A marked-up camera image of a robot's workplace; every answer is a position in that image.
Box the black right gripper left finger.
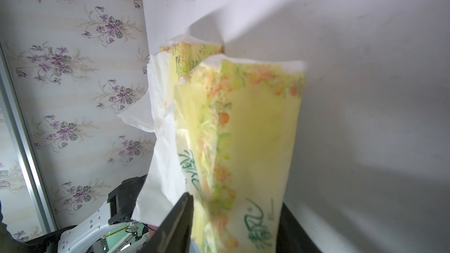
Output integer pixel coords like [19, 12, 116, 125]
[140, 193, 193, 253]

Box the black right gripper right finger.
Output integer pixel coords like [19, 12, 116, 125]
[276, 203, 322, 253]

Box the yellow tissue pack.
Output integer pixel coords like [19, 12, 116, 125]
[134, 54, 307, 253]
[118, 35, 223, 132]

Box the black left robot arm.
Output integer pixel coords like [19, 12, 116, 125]
[1, 175, 151, 253]

